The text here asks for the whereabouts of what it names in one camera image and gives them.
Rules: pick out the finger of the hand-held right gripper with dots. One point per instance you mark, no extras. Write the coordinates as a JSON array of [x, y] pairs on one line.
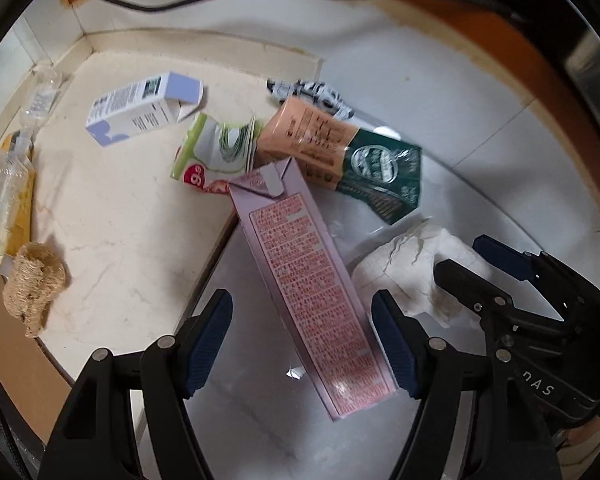
[[505, 260], [470, 287]]

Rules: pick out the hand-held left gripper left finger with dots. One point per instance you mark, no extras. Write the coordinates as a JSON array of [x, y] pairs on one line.
[[210, 345]]

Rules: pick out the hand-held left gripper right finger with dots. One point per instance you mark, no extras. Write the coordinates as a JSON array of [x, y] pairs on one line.
[[395, 345]]

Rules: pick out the white tissue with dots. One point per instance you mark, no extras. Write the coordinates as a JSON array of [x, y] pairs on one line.
[[410, 260]]

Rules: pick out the long pink carton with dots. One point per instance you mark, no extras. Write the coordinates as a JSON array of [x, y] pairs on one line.
[[305, 270]]

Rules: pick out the small foil scrap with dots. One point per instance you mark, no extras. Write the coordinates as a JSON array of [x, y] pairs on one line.
[[294, 374]]

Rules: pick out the dark green packet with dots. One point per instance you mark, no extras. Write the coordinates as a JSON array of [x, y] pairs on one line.
[[380, 170]]

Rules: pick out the loofah sponge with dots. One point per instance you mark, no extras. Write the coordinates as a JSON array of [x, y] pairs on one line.
[[32, 280]]

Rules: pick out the green and white carton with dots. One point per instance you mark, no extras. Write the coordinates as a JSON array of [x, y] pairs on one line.
[[205, 150]]

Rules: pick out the yellow packet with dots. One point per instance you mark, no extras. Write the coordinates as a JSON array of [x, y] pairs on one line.
[[24, 210]]

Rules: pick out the black and white striped wrapper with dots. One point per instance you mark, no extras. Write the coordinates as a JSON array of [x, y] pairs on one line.
[[320, 92]]

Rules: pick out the white and lavender box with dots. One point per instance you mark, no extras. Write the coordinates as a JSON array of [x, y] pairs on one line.
[[130, 110]]

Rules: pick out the clear plastic wrapper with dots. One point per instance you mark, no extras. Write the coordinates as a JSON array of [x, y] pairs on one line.
[[0, 185]]

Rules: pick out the clear plastic bottle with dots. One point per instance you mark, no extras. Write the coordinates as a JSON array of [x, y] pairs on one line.
[[40, 100]]

